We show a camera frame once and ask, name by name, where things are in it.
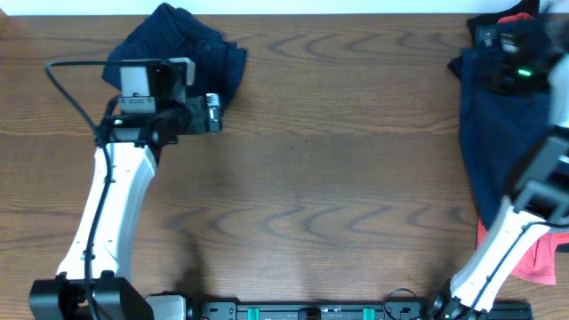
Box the folded dark navy shorts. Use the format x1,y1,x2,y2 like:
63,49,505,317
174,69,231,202
108,3,247,111

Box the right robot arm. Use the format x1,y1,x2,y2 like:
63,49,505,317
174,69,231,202
426,19,568,319

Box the navy blue shorts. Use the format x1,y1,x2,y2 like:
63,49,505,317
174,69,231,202
460,39,568,231

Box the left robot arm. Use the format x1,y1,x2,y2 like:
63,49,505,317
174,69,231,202
28,57,222,319

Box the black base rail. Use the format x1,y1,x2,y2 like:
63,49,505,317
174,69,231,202
146,288,533,320

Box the black garment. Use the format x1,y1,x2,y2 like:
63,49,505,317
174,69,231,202
447,1,545,83

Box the red garment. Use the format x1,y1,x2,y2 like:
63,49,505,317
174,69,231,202
477,12,568,285

